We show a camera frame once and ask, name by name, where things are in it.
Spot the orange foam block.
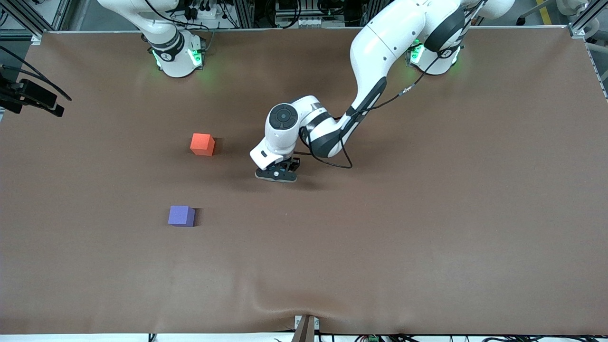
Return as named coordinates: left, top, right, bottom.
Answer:
left=190, top=133, right=216, bottom=157

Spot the purple foam block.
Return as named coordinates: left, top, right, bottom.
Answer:
left=168, top=205, right=196, bottom=228

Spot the brown table cover mat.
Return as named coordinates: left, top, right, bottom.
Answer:
left=0, top=27, right=608, bottom=336

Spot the small green lit electronics box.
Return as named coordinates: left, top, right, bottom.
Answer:
left=190, top=40, right=207, bottom=68
left=406, top=40, right=424, bottom=66

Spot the white power strip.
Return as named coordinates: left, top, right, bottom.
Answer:
left=189, top=5, right=225, bottom=20

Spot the brown wooden strut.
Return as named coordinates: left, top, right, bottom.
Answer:
left=291, top=314, right=316, bottom=342

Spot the grey office chair base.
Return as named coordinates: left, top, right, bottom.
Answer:
left=517, top=0, right=587, bottom=26

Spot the aluminium frame strut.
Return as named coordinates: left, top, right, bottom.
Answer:
left=568, top=0, right=608, bottom=39
left=6, top=0, right=47, bottom=39

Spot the aluminium frame post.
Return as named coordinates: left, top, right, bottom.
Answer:
left=360, top=0, right=378, bottom=25
left=235, top=0, right=255, bottom=29

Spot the white mounting bracket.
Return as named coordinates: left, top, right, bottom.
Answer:
left=294, top=315, right=321, bottom=331

